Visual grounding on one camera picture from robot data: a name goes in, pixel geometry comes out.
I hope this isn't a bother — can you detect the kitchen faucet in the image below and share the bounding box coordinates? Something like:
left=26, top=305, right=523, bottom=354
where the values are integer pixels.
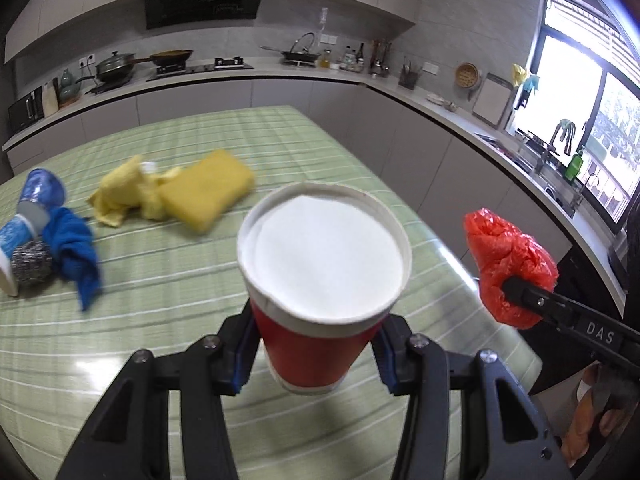
left=534, top=119, right=576, bottom=174

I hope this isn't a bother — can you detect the red plastic bag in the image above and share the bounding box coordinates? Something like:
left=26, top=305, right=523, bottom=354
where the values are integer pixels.
left=463, top=208, right=559, bottom=330

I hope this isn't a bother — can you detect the teal ceramic vase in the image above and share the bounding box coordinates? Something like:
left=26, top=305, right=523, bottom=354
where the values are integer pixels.
left=58, top=68, right=80, bottom=106

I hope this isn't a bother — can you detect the steel wool scrubber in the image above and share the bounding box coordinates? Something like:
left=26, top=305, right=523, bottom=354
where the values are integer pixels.
left=11, top=240, right=53, bottom=287

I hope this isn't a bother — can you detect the blue white paper cup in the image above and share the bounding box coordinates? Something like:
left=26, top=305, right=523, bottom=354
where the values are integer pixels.
left=0, top=214, right=38, bottom=297

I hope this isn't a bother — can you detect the blue cloth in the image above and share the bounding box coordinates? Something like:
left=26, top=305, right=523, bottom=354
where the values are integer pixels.
left=42, top=207, right=102, bottom=312

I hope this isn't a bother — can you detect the lidded grey pot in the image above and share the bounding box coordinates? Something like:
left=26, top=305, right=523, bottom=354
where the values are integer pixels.
left=96, top=51, right=136, bottom=84

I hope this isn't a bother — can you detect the yellow cloth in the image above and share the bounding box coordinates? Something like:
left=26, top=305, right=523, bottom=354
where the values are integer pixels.
left=87, top=155, right=181, bottom=228

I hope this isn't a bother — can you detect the green soap bottle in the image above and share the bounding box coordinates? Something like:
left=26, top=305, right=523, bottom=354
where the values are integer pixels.
left=564, top=146, right=584, bottom=182

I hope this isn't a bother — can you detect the black frying pan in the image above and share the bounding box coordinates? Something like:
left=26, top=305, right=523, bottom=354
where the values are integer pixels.
left=132, top=49, right=193, bottom=67

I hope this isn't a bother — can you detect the yellow sponge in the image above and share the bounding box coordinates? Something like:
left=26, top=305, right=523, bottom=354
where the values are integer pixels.
left=158, top=150, right=255, bottom=234

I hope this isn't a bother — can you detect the black utensil holder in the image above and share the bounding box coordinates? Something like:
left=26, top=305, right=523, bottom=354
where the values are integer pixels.
left=398, top=60, right=422, bottom=90

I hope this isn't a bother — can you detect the right hand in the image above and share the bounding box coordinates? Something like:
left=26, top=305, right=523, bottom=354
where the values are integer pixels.
left=561, top=364, right=624, bottom=468

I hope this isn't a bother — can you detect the kitchen window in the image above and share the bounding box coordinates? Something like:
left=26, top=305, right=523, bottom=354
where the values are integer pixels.
left=512, top=0, right=639, bottom=232

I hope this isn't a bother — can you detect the gas stove top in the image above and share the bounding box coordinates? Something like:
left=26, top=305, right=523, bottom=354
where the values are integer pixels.
left=148, top=56, right=253, bottom=81

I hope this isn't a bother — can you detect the wok on rack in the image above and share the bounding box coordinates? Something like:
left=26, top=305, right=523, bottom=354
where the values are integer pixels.
left=260, top=32, right=320, bottom=66

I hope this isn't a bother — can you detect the bamboo steamer basket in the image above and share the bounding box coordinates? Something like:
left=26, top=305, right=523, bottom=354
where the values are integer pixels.
left=454, top=62, right=480, bottom=90

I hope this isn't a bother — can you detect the condiment bottles group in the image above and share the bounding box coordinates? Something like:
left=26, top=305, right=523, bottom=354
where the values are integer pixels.
left=317, top=47, right=364, bottom=73

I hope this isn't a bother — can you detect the white plastic jug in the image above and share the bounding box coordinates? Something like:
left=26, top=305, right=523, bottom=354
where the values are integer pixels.
left=41, top=81, right=58, bottom=117

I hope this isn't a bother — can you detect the black toaster oven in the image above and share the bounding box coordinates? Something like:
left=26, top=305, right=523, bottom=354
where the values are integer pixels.
left=8, top=87, right=44, bottom=133

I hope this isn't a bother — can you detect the white cutting board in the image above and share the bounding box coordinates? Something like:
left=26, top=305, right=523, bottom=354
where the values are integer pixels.
left=472, top=73, right=514, bottom=128

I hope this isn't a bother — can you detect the red paper cup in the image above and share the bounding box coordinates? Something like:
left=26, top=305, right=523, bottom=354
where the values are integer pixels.
left=236, top=182, right=412, bottom=394

